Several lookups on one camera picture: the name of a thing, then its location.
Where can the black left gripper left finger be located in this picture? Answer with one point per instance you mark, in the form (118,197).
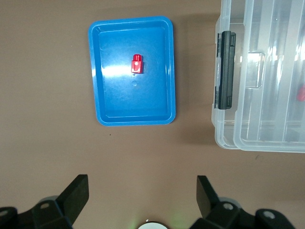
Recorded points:
(69,202)

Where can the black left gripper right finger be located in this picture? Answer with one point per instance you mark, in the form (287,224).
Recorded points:
(207,202)

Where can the red plastic block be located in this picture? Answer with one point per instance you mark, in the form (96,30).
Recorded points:
(137,65)

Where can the clear plastic storage box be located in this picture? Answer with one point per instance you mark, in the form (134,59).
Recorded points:
(226,133)

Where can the black box latch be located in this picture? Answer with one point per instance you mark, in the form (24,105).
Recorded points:
(226,71)

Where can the brown table cover mat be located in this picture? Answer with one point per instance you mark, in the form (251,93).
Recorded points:
(47,95)

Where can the blue plastic tray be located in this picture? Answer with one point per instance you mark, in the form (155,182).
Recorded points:
(119,95)

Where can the clear ribbed plastic lid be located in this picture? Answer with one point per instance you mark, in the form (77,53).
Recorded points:
(274,71)

